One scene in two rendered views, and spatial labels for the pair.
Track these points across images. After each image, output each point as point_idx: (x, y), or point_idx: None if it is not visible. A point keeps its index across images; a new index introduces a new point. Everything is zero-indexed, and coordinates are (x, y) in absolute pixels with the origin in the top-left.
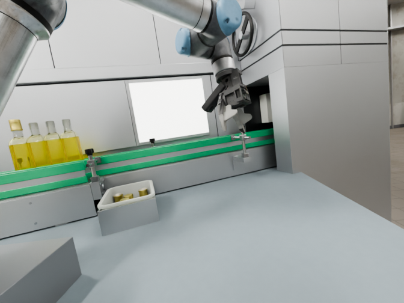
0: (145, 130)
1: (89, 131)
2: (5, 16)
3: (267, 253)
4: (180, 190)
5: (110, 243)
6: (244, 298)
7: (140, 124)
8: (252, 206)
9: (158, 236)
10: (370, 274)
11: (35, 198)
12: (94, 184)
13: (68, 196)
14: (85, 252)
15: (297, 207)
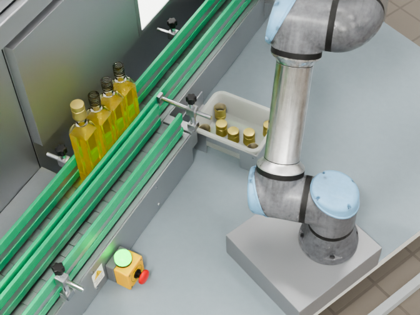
0: (146, 6)
1: (94, 53)
2: (313, 66)
3: (399, 124)
4: (226, 80)
5: None
6: (409, 154)
7: (141, 0)
8: (346, 80)
9: (309, 148)
10: None
11: (159, 179)
12: (194, 132)
13: (178, 159)
14: None
15: (384, 68)
